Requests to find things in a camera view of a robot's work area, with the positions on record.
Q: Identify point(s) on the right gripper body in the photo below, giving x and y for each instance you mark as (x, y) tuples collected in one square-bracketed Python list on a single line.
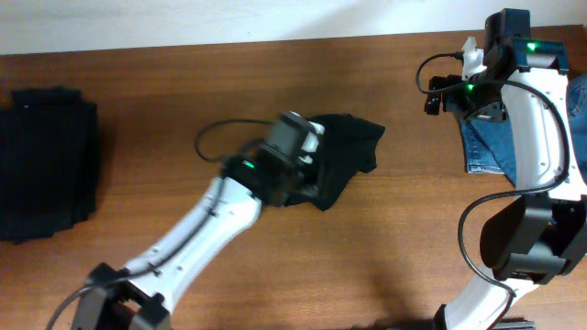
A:
[(465, 101)]

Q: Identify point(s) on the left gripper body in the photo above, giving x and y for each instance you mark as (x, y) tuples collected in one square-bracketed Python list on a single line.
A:
[(307, 184)]

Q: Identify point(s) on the black t-shirt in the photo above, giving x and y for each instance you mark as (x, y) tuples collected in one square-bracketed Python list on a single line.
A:
[(348, 147)]

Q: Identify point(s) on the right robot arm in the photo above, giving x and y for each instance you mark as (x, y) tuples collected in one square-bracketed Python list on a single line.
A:
[(541, 233)]

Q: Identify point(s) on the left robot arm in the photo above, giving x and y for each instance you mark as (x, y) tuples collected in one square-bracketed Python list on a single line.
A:
[(145, 292)]

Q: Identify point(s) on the black fabric storage container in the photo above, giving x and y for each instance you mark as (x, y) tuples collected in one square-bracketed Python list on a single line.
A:
[(50, 162)]

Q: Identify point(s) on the blue denim jeans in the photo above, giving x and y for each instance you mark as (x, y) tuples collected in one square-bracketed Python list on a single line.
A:
[(489, 148)]

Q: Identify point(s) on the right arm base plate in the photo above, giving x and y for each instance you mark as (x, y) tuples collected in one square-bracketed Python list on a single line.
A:
[(516, 325)]

